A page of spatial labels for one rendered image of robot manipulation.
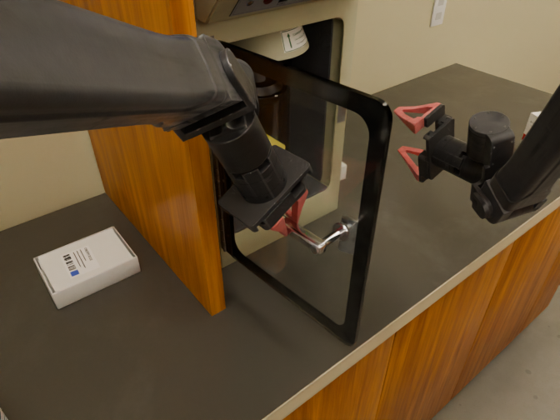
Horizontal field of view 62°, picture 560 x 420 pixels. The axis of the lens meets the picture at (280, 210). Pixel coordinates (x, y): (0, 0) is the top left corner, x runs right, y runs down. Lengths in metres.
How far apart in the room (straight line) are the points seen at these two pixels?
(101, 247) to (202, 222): 0.32
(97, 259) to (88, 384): 0.25
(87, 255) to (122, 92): 0.73
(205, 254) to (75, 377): 0.28
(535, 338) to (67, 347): 1.85
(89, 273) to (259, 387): 0.38
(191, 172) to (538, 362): 1.78
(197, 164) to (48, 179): 0.59
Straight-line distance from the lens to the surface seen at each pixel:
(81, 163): 1.19
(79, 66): 0.23
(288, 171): 0.54
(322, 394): 0.91
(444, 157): 0.83
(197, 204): 0.68
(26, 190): 1.18
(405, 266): 0.96
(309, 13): 0.82
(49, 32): 0.22
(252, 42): 0.81
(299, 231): 0.59
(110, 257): 0.95
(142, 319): 0.87
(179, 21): 0.58
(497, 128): 0.76
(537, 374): 2.14
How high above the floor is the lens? 1.59
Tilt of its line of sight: 37 degrees down
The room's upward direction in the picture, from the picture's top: straight up
